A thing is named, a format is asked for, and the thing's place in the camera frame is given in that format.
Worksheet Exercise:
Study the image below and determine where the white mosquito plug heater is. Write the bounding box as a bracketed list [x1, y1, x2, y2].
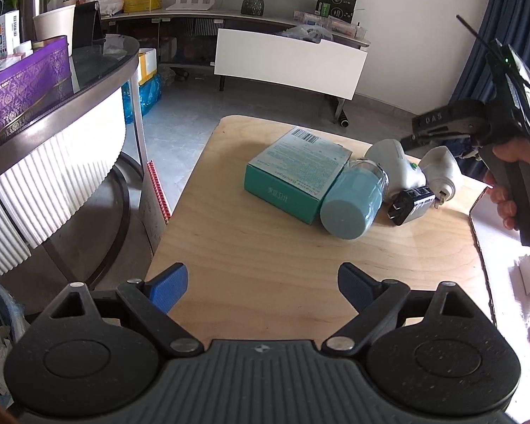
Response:
[419, 146, 461, 205]
[365, 139, 427, 204]

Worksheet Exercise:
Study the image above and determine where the light blue toothpick jar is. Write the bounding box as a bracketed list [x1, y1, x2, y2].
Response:
[320, 158, 389, 240]

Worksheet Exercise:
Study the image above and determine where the black USB charger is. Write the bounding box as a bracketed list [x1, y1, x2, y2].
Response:
[388, 187, 436, 226]

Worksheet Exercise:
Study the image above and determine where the teal white carton box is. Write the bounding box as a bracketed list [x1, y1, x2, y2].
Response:
[244, 127, 351, 224]

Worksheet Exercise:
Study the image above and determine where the person's right hand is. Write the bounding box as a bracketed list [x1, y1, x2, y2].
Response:
[484, 137, 530, 246]

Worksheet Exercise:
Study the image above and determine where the dark blue curtain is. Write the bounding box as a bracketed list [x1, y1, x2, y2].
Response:
[450, 0, 530, 102]

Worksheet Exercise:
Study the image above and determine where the round side table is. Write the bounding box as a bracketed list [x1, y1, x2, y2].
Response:
[0, 33, 173, 292]

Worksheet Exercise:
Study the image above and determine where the orange white cardboard box tray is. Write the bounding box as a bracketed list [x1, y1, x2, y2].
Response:
[469, 193, 530, 422]

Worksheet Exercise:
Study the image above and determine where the black roll on floor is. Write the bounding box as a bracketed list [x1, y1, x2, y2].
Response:
[338, 111, 349, 128]

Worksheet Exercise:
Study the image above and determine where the black green display box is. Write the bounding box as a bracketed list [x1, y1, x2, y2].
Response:
[315, 0, 356, 23]

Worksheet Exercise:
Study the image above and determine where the white TV console cabinet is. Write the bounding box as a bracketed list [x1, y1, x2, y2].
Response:
[102, 10, 369, 124]

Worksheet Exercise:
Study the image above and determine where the blue plastic bag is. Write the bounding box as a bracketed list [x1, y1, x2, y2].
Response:
[121, 73, 163, 124]

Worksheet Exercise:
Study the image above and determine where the yellow white cardboard box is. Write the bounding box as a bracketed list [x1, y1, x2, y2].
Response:
[137, 48, 158, 85]

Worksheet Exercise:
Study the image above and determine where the purple storage tin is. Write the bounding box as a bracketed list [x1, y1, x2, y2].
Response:
[0, 35, 71, 138]

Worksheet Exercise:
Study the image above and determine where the white paper cup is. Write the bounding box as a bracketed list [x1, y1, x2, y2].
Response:
[33, 5, 75, 55]

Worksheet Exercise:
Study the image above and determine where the white medicine box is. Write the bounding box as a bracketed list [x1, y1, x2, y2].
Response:
[0, 10, 20, 59]

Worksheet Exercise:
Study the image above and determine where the steel thermos cup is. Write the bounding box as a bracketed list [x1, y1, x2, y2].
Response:
[18, 0, 47, 42]

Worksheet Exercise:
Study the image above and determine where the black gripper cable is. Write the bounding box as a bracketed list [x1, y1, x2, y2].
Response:
[454, 13, 530, 173]

